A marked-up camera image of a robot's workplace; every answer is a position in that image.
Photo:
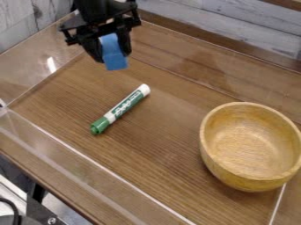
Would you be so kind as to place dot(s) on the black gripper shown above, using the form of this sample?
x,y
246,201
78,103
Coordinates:
x,y
100,17

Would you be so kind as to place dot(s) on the blue foam block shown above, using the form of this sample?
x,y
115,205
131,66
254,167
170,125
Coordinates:
x,y
112,57

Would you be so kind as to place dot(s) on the brown wooden bowl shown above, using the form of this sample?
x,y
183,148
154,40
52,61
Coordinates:
x,y
250,146

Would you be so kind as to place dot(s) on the green white dry-erase marker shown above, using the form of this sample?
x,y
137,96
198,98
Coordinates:
x,y
123,106

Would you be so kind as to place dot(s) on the clear acrylic tray wall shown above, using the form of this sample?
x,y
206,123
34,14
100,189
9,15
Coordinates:
x,y
137,174

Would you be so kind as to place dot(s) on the black metal table bracket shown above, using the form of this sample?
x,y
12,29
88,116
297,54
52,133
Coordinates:
x,y
36,210

